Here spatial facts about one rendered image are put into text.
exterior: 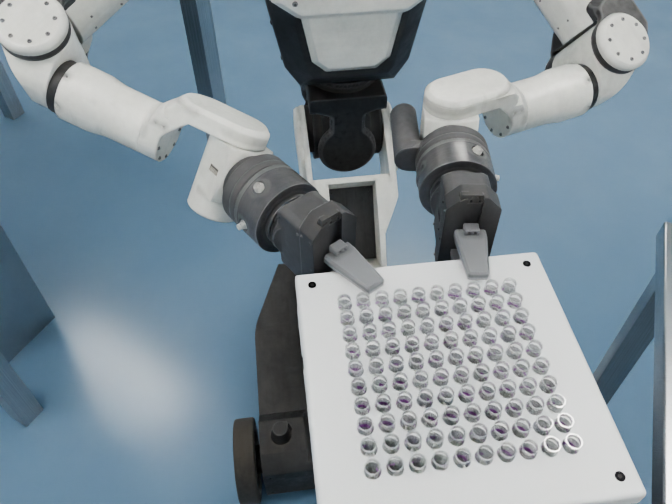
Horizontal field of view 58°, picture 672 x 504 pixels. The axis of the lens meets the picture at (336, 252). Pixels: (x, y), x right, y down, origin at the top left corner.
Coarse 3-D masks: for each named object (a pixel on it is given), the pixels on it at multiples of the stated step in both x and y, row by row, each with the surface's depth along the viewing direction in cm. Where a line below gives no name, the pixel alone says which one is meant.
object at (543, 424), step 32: (384, 320) 55; (448, 320) 55; (480, 320) 54; (416, 352) 52; (480, 352) 53; (512, 352) 52; (384, 384) 52; (416, 384) 51; (512, 384) 51; (384, 416) 49; (416, 416) 48; (448, 416) 50; (512, 416) 49; (544, 416) 48; (384, 448) 47; (416, 448) 47
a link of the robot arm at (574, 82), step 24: (576, 48) 82; (552, 72) 80; (576, 72) 79; (600, 72) 79; (528, 96) 77; (552, 96) 78; (576, 96) 79; (600, 96) 81; (528, 120) 78; (552, 120) 81
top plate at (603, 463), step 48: (336, 288) 58; (384, 288) 58; (528, 288) 58; (336, 336) 54; (480, 336) 54; (336, 384) 51; (432, 384) 51; (480, 384) 51; (576, 384) 51; (336, 432) 48; (576, 432) 48; (336, 480) 46; (384, 480) 46; (432, 480) 46; (480, 480) 46; (528, 480) 46; (576, 480) 46; (624, 480) 46
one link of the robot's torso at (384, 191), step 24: (384, 120) 108; (384, 144) 108; (384, 168) 110; (336, 192) 109; (360, 192) 110; (384, 192) 106; (360, 216) 111; (384, 216) 107; (360, 240) 112; (384, 240) 107; (384, 264) 108
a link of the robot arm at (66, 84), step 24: (72, 48) 70; (24, 72) 68; (48, 72) 68; (72, 72) 69; (96, 72) 70; (48, 96) 69; (72, 96) 68; (96, 96) 69; (120, 96) 69; (144, 96) 71; (72, 120) 70; (96, 120) 69; (120, 120) 69
